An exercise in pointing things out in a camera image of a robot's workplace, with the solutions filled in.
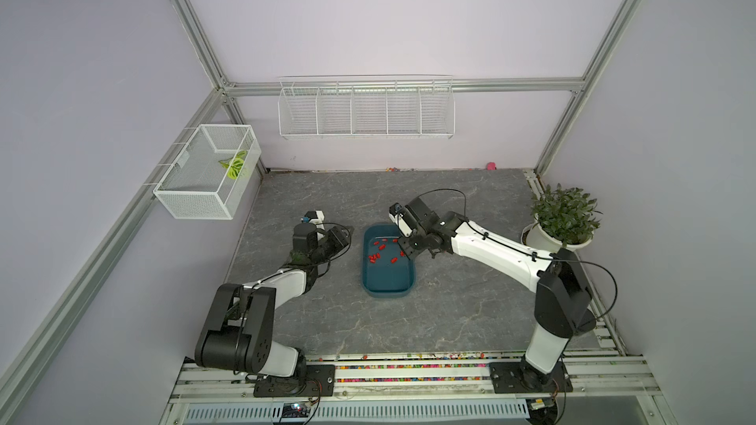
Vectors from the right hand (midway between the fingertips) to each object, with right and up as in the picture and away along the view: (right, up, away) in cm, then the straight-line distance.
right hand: (406, 239), depth 86 cm
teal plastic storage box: (-6, -10, +7) cm, 14 cm away
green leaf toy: (-48, +22, -6) cm, 53 cm away
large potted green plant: (+45, +6, -3) cm, 45 cm away
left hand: (-16, +2, +3) cm, 17 cm away
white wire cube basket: (-56, +18, -5) cm, 59 cm away
